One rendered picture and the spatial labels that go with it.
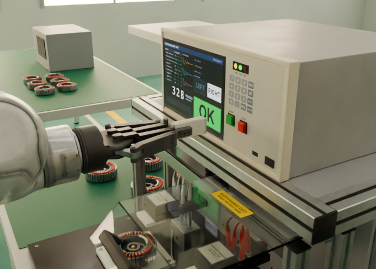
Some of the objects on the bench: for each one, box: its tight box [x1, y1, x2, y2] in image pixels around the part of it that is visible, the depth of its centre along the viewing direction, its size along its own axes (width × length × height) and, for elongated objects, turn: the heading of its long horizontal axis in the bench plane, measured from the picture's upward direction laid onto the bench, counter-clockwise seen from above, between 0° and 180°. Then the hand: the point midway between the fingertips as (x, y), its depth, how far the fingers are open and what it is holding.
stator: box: [85, 161, 118, 182], centre depth 152 cm, size 11×11×4 cm
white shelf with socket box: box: [128, 21, 215, 44], centre depth 190 cm, size 35×37×46 cm
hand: (188, 128), depth 77 cm, fingers closed
